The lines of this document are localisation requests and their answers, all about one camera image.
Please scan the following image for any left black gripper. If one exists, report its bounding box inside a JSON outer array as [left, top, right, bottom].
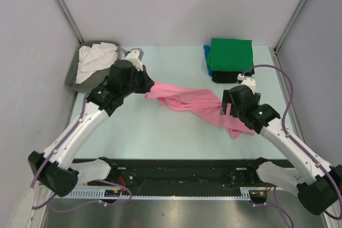
[[121, 65, 154, 97]]

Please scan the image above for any pink t shirt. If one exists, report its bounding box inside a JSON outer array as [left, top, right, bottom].
[[145, 82, 255, 139]]

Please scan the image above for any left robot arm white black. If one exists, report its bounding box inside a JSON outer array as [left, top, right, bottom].
[[28, 58, 154, 197]]

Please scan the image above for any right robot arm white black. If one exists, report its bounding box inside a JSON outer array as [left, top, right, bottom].
[[221, 84, 341, 215]]

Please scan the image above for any black folded t shirt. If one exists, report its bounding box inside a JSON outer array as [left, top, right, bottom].
[[211, 71, 242, 84]]

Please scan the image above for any green folded t shirt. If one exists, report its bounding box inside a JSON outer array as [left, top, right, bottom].
[[206, 38, 253, 72]]

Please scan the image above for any white t shirt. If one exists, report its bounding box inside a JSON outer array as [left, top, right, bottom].
[[76, 42, 118, 84]]

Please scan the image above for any blue folded t shirt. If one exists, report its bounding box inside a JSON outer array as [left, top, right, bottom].
[[203, 45, 212, 77]]

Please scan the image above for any grey fabric basket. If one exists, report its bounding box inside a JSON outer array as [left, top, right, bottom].
[[65, 41, 121, 93]]

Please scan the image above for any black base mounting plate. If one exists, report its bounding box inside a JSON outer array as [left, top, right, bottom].
[[72, 158, 297, 196]]

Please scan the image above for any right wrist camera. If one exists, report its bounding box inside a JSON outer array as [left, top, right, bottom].
[[237, 74, 256, 92]]

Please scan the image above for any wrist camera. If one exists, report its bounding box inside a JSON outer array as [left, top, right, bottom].
[[125, 48, 144, 72], [237, 74, 256, 92]]

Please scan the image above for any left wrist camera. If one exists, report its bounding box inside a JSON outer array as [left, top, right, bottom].
[[125, 48, 144, 72]]

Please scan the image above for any white slotted cable duct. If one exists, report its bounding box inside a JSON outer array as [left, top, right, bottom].
[[46, 187, 269, 201]]

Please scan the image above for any right aluminium frame post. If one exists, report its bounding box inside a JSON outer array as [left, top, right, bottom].
[[273, 0, 308, 54]]

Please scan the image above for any aluminium frame post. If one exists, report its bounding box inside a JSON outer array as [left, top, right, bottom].
[[55, 0, 84, 44], [273, 0, 308, 54]]

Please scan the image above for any left aluminium frame post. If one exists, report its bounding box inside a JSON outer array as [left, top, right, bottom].
[[55, 0, 84, 44]]

